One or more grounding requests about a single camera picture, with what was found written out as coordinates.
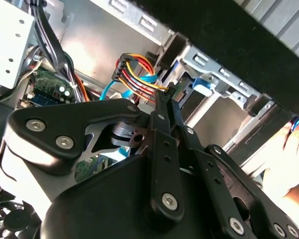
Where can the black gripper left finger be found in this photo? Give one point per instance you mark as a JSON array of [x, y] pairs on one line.
[[64, 117]]

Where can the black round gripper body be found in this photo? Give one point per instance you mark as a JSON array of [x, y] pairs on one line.
[[102, 211]]

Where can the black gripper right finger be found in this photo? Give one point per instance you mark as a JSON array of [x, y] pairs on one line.
[[209, 169]]

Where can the hard disk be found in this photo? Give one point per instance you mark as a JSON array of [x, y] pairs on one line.
[[201, 85]]

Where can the person's hand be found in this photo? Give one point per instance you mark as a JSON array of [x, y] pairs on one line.
[[276, 161]]

